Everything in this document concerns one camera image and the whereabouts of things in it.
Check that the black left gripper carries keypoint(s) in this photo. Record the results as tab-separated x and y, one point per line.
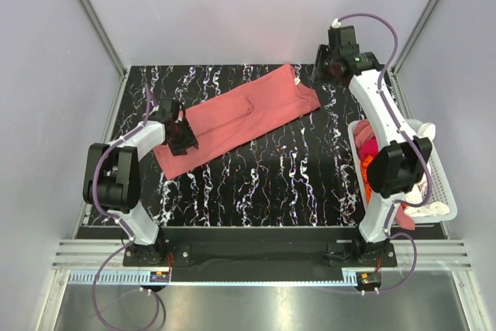
188	142

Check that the dusty pink t shirt in basket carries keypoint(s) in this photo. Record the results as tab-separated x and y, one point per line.
362	133

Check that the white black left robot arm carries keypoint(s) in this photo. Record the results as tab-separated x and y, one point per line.
112	182

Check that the left aluminium frame post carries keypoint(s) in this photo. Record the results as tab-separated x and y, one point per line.
103	37

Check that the aluminium frame post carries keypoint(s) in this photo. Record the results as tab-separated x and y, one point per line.
421	23
103	37

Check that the right aluminium frame post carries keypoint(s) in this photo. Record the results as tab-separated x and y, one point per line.
421	23

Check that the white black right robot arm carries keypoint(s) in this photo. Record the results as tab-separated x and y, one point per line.
402	156

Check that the slotted grey cable duct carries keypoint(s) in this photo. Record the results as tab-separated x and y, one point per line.
115	277

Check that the black marble pattern mat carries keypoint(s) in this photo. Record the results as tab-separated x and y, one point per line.
301	174

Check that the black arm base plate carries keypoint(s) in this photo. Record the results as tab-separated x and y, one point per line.
250	268

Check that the salmon pink t shirt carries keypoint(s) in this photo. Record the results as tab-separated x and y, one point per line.
238	116

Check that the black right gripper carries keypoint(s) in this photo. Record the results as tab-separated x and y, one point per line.
322	54

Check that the white plastic laundry basket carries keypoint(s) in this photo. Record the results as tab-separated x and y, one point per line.
441	205

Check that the magenta t shirt in basket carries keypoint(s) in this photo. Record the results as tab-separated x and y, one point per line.
369	148

